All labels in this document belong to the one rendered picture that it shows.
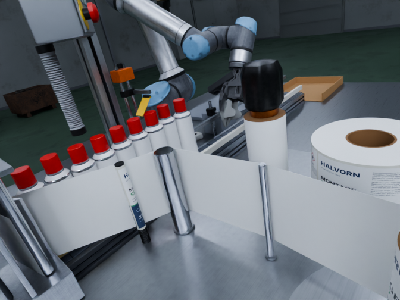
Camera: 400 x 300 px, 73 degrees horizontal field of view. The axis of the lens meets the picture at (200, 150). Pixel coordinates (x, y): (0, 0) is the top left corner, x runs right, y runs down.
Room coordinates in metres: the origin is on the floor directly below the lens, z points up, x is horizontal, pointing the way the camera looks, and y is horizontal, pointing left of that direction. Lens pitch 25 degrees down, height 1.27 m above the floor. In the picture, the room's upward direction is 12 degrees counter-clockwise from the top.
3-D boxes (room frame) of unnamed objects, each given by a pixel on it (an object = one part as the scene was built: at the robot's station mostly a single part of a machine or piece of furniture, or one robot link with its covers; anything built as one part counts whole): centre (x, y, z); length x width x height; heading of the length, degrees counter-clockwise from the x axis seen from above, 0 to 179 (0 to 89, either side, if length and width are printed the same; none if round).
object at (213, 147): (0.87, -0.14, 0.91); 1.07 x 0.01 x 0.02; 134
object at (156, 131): (0.69, 0.11, 0.98); 0.05 x 0.05 x 0.20
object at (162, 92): (1.08, 0.12, 1.01); 0.13 x 0.12 x 0.14; 144
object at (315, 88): (1.39, -0.62, 0.85); 0.30 x 0.26 x 0.04; 134
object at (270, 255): (0.34, -0.08, 0.97); 0.02 x 0.02 x 0.19
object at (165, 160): (0.46, 0.07, 0.97); 0.05 x 0.05 x 0.19
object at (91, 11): (0.64, 0.16, 1.33); 0.04 x 0.03 x 0.04; 9
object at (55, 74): (0.66, 0.29, 1.18); 0.04 x 0.04 x 0.21
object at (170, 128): (0.73, 0.08, 0.98); 0.05 x 0.05 x 0.20
